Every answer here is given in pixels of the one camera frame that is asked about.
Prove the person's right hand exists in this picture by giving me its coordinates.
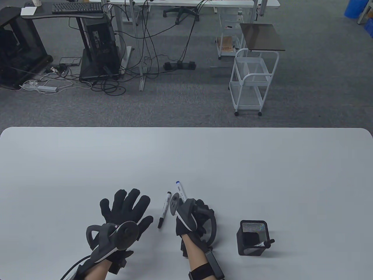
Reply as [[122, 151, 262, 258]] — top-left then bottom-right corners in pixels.
[[176, 198, 214, 237]]

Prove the person's left hand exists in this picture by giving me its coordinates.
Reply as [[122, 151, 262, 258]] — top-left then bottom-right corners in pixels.
[[100, 188, 154, 233]]

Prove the blue cap white marker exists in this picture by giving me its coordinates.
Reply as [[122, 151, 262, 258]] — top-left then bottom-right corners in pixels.
[[175, 181, 187, 203]]

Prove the black cap white marker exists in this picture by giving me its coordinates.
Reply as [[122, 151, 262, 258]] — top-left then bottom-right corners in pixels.
[[254, 239, 275, 249], [158, 191, 172, 229]]

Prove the black mesh pen holder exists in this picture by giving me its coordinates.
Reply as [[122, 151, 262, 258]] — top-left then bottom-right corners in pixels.
[[236, 220, 269, 257]]

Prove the person's left forearm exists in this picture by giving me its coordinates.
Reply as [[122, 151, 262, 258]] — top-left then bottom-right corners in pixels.
[[85, 260, 111, 280]]

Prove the person's right forearm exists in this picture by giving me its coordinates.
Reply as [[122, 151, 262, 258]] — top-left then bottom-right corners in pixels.
[[181, 233, 210, 273]]

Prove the black round tracking controller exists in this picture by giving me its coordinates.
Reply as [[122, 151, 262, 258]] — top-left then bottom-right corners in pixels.
[[170, 192, 218, 248], [86, 221, 140, 263]]

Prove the black floor power strip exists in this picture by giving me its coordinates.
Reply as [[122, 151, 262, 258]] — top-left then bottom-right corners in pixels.
[[163, 61, 197, 71]]

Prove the white power strip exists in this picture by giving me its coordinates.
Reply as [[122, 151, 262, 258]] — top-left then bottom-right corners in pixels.
[[22, 84, 58, 93]]

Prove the brown cardboard box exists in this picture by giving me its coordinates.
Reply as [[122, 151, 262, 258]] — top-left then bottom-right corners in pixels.
[[221, 36, 236, 50]]

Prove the black computer tower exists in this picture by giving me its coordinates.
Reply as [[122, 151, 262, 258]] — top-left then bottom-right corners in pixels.
[[79, 16, 122, 81]]

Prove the brown top side table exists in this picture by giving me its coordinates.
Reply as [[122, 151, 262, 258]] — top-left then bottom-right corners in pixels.
[[240, 23, 286, 52]]

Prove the black office chair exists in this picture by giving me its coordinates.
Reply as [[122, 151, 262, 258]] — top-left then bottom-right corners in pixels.
[[163, 6, 200, 25]]

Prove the long white desk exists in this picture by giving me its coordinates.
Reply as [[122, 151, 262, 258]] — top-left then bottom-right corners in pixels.
[[89, 0, 281, 67]]

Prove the black keyboard desk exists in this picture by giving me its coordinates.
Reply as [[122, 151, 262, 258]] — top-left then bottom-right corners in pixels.
[[20, 2, 106, 63]]

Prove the black keyboard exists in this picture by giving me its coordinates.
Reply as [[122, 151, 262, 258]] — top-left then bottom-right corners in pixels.
[[52, 2, 104, 14]]

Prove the blue storage bin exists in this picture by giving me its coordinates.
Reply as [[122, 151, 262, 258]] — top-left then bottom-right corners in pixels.
[[363, 17, 373, 38], [344, 0, 370, 18]]

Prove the black glove cable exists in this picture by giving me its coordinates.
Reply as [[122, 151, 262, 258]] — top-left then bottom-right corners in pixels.
[[60, 254, 92, 280]]

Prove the white rolling wire cart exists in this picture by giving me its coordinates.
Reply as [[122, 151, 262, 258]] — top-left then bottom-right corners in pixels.
[[229, 48, 279, 116]]

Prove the small white wire cart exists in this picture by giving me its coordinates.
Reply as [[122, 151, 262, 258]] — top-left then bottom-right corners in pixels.
[[217, 13, 244, 60]]

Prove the black cable bundle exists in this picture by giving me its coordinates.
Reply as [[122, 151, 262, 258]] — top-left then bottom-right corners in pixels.
[[68, 0, 210, 97]]

